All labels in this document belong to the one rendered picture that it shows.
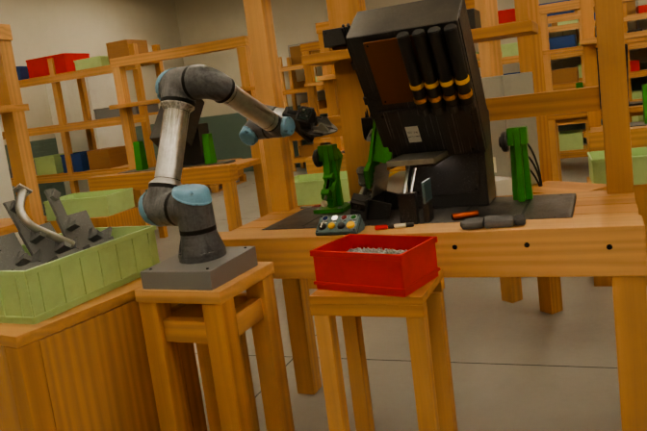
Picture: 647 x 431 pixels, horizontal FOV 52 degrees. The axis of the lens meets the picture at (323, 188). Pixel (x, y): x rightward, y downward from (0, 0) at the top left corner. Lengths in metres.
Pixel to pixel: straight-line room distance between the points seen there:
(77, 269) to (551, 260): 1.51
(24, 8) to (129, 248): 9.11
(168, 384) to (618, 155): 1.75
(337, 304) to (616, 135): 1.25
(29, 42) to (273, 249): 9.27
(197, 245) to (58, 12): 10.02
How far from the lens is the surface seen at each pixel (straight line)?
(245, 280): 2.06
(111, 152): 8.16
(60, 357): 2.26
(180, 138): 2.22
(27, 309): 2.24
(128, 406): 2.46
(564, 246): 2.07
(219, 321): 1.99
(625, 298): 2.11
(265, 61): 2.93
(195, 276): 1.99
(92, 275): 2.39
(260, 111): 2.35
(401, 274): 1.82
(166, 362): 2.17
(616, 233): 2.05
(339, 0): 2.80
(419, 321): 1.86
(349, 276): 1.91
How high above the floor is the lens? 1.37
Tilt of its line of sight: 8 degrees down
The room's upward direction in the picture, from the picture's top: 7 degrees counter-clockwise
